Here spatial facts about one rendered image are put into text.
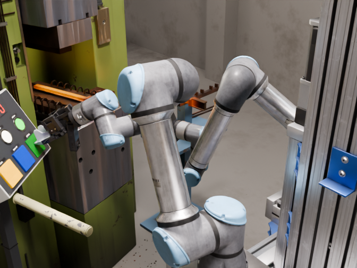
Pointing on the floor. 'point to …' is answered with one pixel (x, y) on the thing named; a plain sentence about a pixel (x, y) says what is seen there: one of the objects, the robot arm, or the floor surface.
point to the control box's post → (9, 236)
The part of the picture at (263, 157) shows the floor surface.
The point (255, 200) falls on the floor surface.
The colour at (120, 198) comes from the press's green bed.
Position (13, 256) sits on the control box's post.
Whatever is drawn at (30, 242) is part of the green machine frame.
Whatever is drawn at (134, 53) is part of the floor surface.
